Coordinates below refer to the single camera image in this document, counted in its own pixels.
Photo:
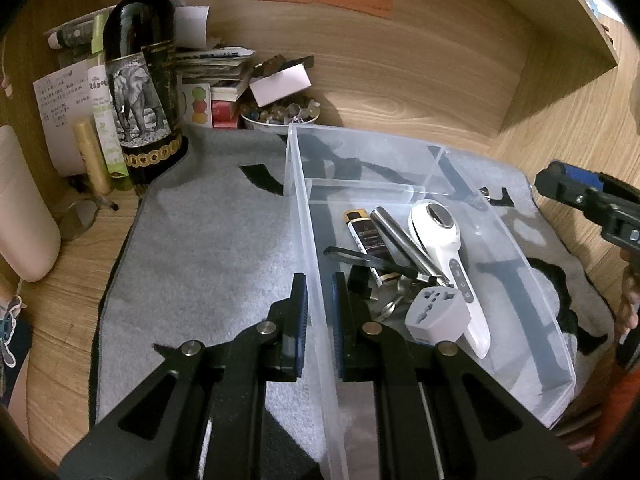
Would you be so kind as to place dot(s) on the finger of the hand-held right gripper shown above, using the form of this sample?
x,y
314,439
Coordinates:
x,y
565,182

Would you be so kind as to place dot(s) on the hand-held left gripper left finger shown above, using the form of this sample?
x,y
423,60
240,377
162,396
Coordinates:
x,y
300,325

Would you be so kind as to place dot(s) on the white handheld massager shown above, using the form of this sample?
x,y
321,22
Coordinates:
x,y
445,250

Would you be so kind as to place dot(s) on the white paper sheet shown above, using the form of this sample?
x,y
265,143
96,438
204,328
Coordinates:
x,y
192,25

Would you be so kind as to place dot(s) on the person's right hand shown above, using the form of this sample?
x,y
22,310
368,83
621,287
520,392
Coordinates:
x,y
631,300

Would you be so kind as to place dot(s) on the silver metal cylinder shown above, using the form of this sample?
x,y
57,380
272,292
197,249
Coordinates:
x,y
395,232

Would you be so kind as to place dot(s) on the red small box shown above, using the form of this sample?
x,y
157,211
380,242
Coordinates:
x,y
225,114

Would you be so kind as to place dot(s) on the dark wine bottle elephant label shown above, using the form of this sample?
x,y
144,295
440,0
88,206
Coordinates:
x,y
140,25

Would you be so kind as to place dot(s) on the cartoon sticker card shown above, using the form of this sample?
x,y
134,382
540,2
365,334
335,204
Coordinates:
x,y
10,340

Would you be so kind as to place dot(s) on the grey patterned mat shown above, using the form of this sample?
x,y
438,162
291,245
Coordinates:
x,y
200,260

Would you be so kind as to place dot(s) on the beige cylinder stick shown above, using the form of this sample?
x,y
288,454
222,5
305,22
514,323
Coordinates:
x,y
90,155

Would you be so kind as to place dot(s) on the black tweezers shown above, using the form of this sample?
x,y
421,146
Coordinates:
x,y
370,260

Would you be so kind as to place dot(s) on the bowl of beads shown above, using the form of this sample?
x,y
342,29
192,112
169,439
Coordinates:
x,y
280,120

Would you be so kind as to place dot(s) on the grey travel plug adapter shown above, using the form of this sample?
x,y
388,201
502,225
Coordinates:
x,y
435,315

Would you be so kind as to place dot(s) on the pale pink box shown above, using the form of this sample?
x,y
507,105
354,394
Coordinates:
x,y
280,82

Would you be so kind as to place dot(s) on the black and gold lighter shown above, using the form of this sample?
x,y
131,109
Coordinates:
x,y
365,240

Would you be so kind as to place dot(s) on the traffic light sticker card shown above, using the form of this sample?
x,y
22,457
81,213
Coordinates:
x,y
197,105

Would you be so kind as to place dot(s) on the clear plastic storage box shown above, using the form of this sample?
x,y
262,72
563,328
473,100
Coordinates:
x,y
500,310

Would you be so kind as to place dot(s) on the handwritten white paper note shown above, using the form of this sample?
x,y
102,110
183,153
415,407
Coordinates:
x,y
55,105

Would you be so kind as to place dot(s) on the green and white tube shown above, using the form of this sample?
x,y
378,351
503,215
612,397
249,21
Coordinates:
x,y
107,130

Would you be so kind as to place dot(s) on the stack of books and papers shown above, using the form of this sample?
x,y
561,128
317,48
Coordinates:
x,y
215,67

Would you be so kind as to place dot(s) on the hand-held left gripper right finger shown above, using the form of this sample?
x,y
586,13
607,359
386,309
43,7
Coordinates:
x,y
339,330

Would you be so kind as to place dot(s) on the small black block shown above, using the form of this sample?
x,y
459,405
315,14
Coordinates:
x,y
359,282

